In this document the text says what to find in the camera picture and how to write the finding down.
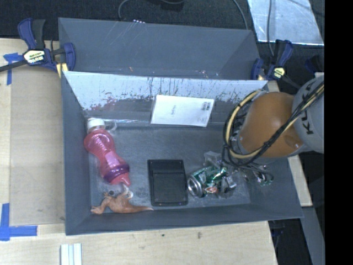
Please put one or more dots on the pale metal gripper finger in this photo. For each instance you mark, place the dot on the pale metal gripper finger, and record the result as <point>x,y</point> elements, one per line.
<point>213,158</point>
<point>230,183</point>

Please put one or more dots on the crushed green drink can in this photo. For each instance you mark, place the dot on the crushed green drink can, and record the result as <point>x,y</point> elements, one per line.
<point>202,182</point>

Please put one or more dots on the black flat wallet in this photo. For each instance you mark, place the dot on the black flat wallet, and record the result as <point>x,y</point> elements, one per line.
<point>168,182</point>

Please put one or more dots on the orange toy dinosaur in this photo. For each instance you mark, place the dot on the orange toy dinosaur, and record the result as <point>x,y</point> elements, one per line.
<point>121,204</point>

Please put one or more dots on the pink plastic bottle white cap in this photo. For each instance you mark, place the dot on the pink plastic bottle white cap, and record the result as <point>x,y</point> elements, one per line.
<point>103,150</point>

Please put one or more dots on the grey metal bin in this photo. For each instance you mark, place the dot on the grey metal bin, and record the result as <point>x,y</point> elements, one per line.
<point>165,51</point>

